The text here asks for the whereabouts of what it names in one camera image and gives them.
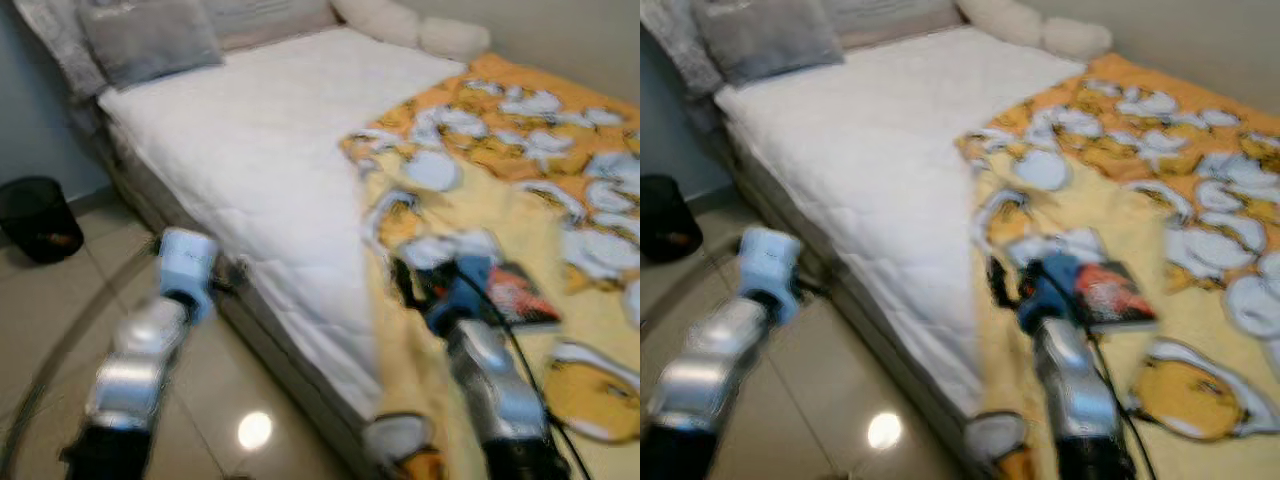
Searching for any yellow egg cartoon blanket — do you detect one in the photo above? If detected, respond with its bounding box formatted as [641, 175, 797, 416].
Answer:
[340, 52, 641, 480]
[955, 52, 1280, 480]

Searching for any grey plush pillow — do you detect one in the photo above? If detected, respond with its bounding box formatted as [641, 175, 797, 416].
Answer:
[78, 0, 226, 91]
[690, 0, 846, 89]

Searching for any beige bed base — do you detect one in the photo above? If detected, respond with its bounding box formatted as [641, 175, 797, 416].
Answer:
[95, 100, 381, 480]
[715, 110, 991, 471]

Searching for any white quilted mattress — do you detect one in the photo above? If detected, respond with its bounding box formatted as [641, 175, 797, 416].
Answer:
[713, 25, 1086, 401]
[98, 25, 471, 421]

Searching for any black mesh waste bin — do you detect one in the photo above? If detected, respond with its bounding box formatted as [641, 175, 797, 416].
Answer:
[0, 176, 86, 265]
[640, 174, 704, 264]

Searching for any cream bolster pillow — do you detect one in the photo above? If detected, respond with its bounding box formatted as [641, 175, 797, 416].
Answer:
[330, 0, 491, 63]
[955, 0, 1113, 63]

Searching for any grey patterned headboard cover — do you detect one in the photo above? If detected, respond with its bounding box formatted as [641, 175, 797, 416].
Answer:
[12, 0, 111, 101]
[640, 0, 726, 101]

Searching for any beige pillow with printed text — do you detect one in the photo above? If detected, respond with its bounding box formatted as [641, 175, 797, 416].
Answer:
[820, 0, 966, 51]
[200, 0, 341, 53]

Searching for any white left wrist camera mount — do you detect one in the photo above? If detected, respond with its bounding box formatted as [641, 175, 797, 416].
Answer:
[155, 228, 221, 321]
[738, 226, 806, 321]

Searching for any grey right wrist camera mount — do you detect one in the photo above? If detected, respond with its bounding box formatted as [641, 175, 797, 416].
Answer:
[1015, 252, 1086, 331]
[425, 255, 496, 336]

